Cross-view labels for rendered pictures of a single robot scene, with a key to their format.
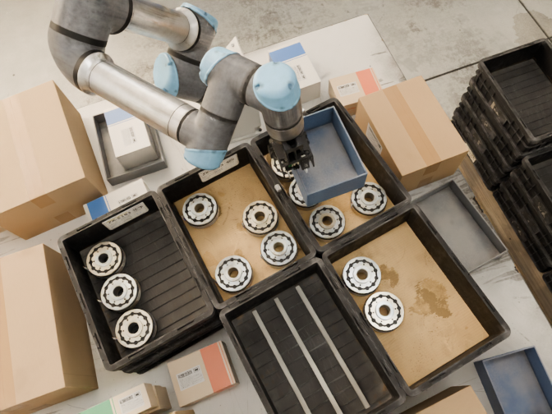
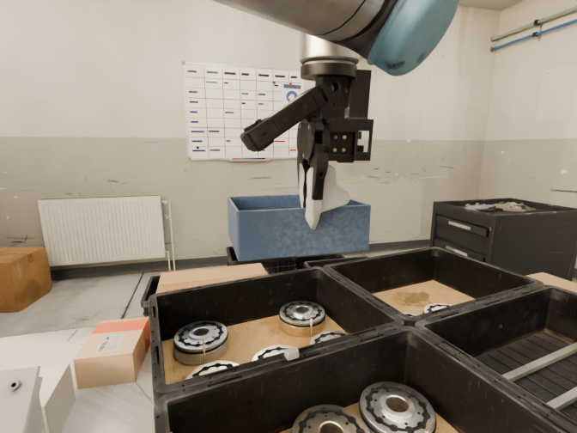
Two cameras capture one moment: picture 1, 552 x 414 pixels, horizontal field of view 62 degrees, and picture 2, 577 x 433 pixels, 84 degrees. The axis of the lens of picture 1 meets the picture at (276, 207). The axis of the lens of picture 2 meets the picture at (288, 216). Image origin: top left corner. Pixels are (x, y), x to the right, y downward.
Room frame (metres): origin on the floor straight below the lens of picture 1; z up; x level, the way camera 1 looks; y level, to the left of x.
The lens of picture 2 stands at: (0.57, 0.39, 1.22)
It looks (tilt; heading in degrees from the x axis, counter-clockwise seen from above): 12 degrees down; 266
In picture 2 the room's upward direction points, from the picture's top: straight up
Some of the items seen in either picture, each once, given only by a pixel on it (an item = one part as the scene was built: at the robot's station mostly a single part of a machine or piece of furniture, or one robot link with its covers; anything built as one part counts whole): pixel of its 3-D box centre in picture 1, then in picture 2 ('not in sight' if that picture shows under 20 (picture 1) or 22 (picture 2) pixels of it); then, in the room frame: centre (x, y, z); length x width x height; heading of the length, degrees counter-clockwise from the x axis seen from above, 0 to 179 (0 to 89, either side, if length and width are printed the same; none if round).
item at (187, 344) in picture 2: not in sight; (201, 334); (0.70, -0.19, 0.86); 0.10 x 0.10 x 0.01
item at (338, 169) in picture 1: (320, 155); (293, 221); (0.53, -0.13, 1.10); 0.20 x 0.15 x 0.07; 11
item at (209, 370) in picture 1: (204, 374); not in sight; (0.10, 0.28, 0.74); 0.16 x 0.12 x 0.07; 104
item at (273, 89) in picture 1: (277, 95); not in sight; (0.49, -0.03, 1.42); 0.09 x 0.08 x 0.11; 47
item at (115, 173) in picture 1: (129, 141); not in sight; (0.91, 0.47, 0.73); 0.27 x 0.20 x 0.05; 10
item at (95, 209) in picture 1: (123, 212); not in sight; (0.63, 0.49, 0.75); 0.20 x 0.12 x 0.09; 108
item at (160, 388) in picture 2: (327, 171); (266, 313); (0.57, -0.16, 0.92); 0.40 x 0.30 x 0.02; 20
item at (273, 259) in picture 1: (278, 247); (396, 408); (0.39, 0.01, 0.86); 0.10 x 0.10 x 0.01
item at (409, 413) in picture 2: (278, 247); (397, 405); (0.39, 0.01, 0.86); 0.05 x 0.05 x 0.01
